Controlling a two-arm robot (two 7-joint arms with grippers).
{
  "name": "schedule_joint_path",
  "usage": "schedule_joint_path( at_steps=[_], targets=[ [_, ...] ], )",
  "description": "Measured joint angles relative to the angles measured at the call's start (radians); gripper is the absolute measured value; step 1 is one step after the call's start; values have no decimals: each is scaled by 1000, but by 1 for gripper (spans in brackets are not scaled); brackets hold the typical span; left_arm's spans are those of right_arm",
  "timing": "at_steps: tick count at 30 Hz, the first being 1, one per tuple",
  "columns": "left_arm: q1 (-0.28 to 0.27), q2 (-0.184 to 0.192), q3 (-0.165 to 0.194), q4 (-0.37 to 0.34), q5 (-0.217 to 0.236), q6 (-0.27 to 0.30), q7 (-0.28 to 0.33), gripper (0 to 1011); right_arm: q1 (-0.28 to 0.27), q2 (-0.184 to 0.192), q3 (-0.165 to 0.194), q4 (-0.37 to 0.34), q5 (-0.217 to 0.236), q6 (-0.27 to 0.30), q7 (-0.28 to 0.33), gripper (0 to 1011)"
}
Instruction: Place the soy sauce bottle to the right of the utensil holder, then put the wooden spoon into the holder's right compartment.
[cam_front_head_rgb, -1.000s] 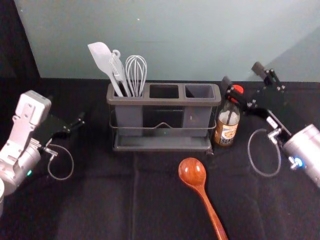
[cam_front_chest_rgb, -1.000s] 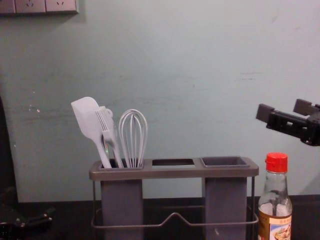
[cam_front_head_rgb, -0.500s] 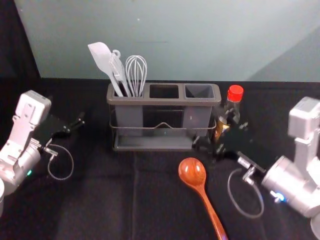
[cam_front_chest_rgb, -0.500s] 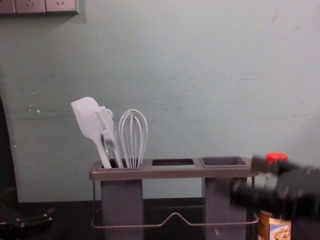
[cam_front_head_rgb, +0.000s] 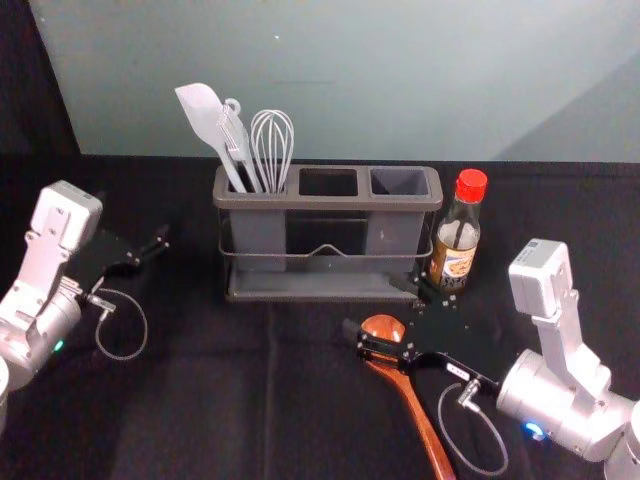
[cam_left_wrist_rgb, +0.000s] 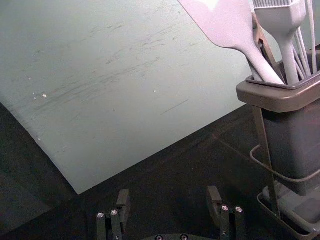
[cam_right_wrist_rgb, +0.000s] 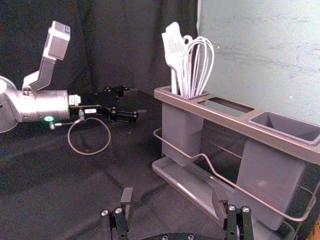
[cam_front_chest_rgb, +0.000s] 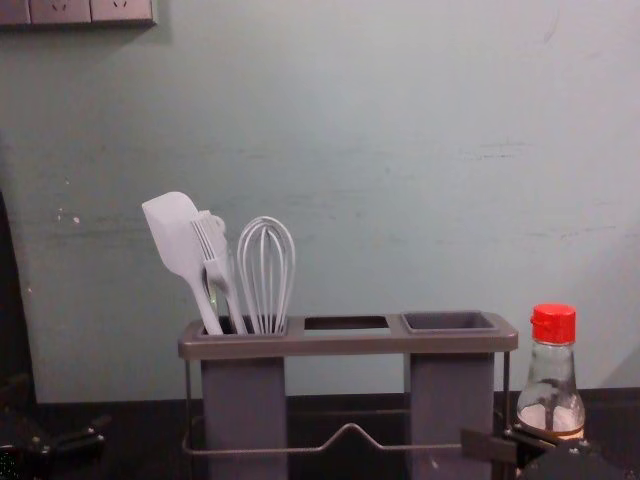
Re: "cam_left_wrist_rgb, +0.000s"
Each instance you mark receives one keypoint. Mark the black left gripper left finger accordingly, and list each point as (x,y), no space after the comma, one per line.
(123,202)

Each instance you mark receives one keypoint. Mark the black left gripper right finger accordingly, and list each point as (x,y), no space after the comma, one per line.
(213,200)

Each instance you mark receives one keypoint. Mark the black table cloth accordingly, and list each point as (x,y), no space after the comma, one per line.
(162,175)

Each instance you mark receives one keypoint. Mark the black rack with steel bars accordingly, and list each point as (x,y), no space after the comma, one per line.
(265,160)

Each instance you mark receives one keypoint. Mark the grey plastic drip tray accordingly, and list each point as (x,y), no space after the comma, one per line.
(300,210)

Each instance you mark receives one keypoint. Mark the dark grey utensil caddy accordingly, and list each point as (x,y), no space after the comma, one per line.
(295,140)

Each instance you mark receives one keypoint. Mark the brown kitchen tongs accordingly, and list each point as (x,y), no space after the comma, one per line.
(263,41)

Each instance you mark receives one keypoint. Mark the pale grey silicone spatula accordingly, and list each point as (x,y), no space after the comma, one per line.
(225,22)

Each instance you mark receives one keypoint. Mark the pale grey silicone brush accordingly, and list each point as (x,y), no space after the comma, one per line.
(280,20)

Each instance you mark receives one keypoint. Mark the pale scuffed wall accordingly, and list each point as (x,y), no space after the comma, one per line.
(100,75)

